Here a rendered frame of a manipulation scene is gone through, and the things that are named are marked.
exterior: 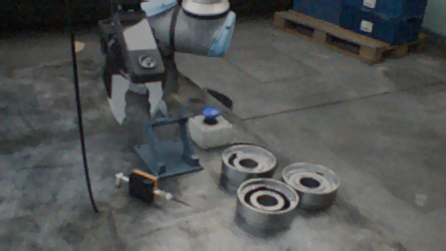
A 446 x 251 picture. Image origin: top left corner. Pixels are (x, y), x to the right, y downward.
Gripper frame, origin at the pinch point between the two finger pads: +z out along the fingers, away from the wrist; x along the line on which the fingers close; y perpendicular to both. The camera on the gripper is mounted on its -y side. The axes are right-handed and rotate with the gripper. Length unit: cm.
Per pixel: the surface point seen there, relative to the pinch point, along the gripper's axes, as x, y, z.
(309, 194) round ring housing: -27.1, -12.1, 14.6
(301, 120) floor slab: -147, 156, 114
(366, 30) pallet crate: -277, 260, 106
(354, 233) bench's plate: -31.5, -20.4, 18.1
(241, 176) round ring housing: -18.8, -2.0, 15.4
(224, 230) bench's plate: -10.6, -12.4, 17.3
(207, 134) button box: -19.0, 14.1, 15.6
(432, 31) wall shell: -366, 270, 121
